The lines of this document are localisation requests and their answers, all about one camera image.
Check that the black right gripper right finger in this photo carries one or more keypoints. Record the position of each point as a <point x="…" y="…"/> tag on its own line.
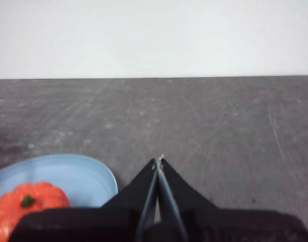
<point x="181" y="194"/>

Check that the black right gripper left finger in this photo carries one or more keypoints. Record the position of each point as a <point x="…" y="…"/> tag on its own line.
<point x="136" y="194"/>

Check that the orange pumpkin with green stem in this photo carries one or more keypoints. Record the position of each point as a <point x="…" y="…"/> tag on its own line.
<point x="45" y="196"/>

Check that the blue plate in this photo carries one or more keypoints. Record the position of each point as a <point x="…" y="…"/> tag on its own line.
<point x="83" y="176"/>

